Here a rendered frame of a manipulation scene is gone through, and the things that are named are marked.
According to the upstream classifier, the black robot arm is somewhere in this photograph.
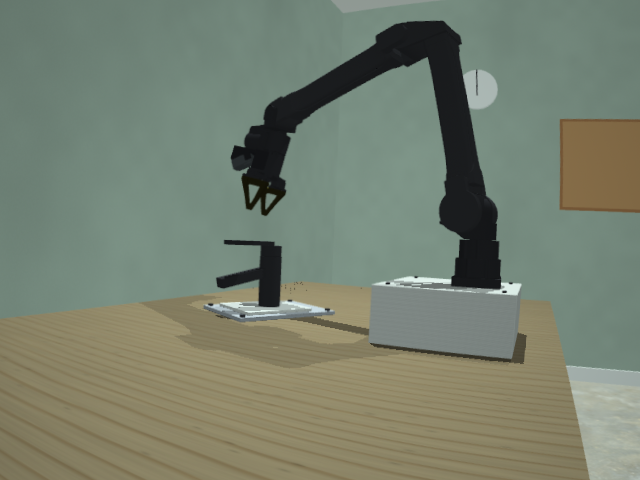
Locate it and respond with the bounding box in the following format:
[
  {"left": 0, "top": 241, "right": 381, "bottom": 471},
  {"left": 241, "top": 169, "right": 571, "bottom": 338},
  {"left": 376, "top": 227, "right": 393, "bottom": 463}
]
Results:
[{"left": 231, "top": 21, "right": 501, "bottom": 289}]

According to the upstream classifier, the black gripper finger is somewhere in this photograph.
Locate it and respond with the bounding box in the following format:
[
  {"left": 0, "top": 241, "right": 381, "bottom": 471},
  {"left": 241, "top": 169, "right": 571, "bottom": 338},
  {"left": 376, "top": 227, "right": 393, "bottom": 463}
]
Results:
[
  {"left": 241, "top": 175, "right": 270, "bottom": 210},
  {"left": 261, "top": 187, "right": 286, "bottom": 216}
]

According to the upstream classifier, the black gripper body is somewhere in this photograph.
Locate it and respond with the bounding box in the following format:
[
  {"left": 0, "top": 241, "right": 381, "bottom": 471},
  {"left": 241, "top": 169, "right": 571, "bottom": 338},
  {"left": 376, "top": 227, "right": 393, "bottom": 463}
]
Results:
[{"left": 243, "top": 151, "right": 287, "bottom": 192}]

